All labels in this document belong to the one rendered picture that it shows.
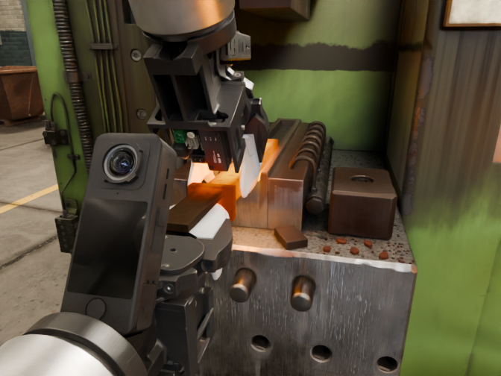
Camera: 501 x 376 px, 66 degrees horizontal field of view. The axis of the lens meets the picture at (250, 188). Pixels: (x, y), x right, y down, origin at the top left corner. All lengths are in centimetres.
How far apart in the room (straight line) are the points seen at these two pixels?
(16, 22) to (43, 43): 880
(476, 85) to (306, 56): 44
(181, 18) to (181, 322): 20
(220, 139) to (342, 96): 68
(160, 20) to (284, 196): 32
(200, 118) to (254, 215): 26
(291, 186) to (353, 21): 54
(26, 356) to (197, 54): 20
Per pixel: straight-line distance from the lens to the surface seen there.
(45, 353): 19
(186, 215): 31
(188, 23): 28
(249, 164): 40
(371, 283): 51
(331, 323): 55
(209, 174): 44
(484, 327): 84
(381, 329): 55
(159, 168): 23
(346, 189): 53
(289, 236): 51
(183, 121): 31
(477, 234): 73
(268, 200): 54
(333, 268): 50
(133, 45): 72
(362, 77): 97
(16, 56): 974
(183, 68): 28
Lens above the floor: 116
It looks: 20 degrees down
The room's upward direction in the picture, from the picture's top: straight up
